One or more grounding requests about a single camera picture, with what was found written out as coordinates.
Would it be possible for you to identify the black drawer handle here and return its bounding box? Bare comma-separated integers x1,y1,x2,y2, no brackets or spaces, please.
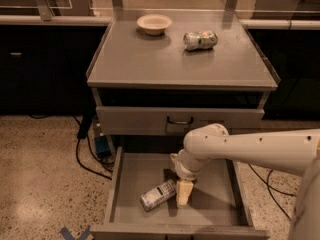
166,116,194,125

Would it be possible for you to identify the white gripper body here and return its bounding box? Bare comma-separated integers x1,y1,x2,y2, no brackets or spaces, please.
170,149,206,181

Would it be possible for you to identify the black cable floor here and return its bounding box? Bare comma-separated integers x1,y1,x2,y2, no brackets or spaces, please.
27,114,115,182
247,163,298,222

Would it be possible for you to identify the blue tape cross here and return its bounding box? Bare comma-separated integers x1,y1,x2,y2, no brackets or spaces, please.
59,226,91,240

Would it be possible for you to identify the closed top grey drawer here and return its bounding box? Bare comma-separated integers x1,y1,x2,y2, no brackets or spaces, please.
96,106,264,136

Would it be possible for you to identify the blue power box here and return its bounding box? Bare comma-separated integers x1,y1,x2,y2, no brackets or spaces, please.
94,136,111,159

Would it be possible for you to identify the beige bowl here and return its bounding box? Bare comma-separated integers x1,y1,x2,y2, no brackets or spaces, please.
137,14,172,36

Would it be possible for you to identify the grey cabinet with counter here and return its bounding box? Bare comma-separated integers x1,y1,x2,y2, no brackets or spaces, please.
88,10,277,152

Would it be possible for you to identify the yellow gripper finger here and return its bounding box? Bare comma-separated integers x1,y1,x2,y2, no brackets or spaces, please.
176,180,193,208

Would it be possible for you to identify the crushed green white can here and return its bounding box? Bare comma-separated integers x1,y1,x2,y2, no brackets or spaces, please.
183,30,218,51

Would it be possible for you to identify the blue plastic bottle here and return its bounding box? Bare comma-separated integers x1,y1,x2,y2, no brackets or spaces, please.
140,180,176,212

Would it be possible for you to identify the black cable right floor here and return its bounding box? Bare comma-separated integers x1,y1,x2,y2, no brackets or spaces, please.
247,163,298,222

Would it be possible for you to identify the dark back counter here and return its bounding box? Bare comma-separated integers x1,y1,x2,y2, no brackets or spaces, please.
0,0,107,115

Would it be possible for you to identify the open middle grey drawer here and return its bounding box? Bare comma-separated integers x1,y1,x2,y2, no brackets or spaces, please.
92,149,270,240

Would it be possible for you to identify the black cable left floor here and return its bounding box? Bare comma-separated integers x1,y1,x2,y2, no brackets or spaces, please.
27,114,115,182

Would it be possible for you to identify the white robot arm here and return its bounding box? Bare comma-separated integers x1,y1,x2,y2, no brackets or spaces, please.
171,123,320,240

